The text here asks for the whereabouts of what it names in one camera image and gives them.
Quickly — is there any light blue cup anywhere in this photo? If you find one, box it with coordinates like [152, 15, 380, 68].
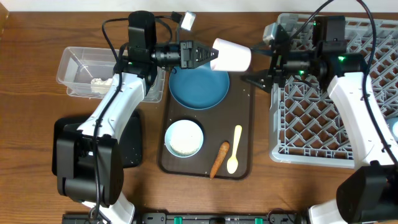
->
[386, 117, 398, 141]

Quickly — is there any clear plastic bin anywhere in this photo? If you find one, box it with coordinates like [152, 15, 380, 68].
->
[56, 46, 166, 103]

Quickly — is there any dark blue plate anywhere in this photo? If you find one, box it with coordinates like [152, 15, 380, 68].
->
[169, 63, 230, 110]

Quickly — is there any light blue rice bowl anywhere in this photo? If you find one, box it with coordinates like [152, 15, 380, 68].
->
[164, 119, 204, 158]

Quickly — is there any grey dishwasher rack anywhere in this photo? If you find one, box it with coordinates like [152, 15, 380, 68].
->
[269, 19, 397, 169]

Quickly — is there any white tissue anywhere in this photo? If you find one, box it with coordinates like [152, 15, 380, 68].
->
[90, 78, 113, 95]

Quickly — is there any cream plastic spoon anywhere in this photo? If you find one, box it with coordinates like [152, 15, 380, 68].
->
[227, 125, 243, 174]

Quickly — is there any pink white cup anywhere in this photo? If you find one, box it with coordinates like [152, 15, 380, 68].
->
[210, 38, 252, 72]

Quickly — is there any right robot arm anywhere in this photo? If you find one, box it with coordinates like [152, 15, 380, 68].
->
[244, 16, 397, 223]

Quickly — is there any black rectangular bin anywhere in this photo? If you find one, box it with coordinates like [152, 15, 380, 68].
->
[52, 110, 143, 175]

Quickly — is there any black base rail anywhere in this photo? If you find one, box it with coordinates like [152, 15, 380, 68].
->
[61, 212, 308, 224]

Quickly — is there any orange carrot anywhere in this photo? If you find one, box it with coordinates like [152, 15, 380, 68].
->
[210, 141, 229, 179]

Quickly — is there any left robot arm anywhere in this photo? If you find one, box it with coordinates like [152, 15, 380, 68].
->
[52, 11, 219, 223]

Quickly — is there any brown serving tray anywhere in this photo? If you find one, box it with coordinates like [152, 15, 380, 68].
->
[157, 72, 254, 180]

